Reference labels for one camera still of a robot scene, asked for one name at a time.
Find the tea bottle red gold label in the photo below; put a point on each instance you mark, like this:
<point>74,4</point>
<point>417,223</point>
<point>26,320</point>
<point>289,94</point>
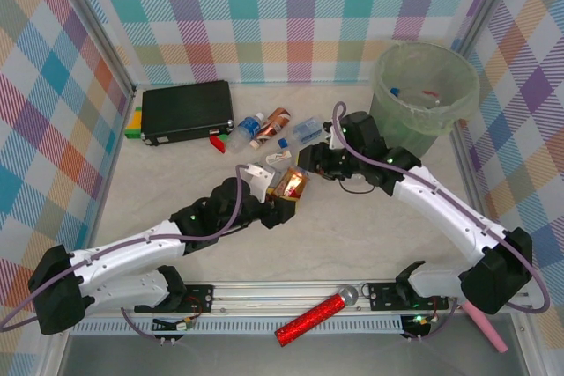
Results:
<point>293,184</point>

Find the white label bottle green cap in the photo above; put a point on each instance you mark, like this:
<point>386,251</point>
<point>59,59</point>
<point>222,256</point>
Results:
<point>277,158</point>

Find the copper brown bottle white cap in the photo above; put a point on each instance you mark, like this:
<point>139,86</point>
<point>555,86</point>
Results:
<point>271,123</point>

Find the clear bottle blue label white cap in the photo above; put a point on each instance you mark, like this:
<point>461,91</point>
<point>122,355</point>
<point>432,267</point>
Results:
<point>247,128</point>

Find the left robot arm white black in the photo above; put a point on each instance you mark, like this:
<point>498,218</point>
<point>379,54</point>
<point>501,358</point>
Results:
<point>123,252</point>

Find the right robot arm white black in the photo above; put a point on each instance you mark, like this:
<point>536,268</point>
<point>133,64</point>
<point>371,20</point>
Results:
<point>440,208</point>

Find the green mesh waste bin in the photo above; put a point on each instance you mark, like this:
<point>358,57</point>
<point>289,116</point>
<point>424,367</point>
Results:
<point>383,120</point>

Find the red toy block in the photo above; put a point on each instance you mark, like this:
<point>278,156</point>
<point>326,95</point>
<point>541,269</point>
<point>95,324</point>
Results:
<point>217,143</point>

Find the small green toy block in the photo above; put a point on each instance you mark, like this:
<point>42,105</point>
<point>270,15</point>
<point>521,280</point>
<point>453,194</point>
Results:
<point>224,138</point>

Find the black hard case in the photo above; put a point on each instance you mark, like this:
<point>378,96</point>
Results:
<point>185,112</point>

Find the red glitter toy microphone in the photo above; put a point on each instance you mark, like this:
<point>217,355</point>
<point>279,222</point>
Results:
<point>313,316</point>

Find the yellow green toy block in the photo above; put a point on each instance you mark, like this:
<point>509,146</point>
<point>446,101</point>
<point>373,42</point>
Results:
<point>133,127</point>

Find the pink toy microphone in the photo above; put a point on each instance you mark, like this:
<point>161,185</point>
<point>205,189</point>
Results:
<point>489,327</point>

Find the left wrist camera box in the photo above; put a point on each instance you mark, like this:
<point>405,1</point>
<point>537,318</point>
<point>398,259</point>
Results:
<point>260,178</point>

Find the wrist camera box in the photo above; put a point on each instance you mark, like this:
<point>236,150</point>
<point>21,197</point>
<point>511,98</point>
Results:
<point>336,142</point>
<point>260,178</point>

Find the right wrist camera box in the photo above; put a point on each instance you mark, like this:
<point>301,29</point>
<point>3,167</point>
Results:
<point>336,142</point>

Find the aluminium frame rail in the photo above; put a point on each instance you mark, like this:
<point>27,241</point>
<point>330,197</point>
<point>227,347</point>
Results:
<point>264,297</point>

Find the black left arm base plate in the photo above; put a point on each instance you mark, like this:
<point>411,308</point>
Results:
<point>198,297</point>

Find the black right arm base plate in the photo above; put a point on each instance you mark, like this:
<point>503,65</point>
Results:
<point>383,294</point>

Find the aluminium frame post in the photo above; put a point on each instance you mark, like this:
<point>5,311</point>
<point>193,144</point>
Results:
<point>489,2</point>
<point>97,32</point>

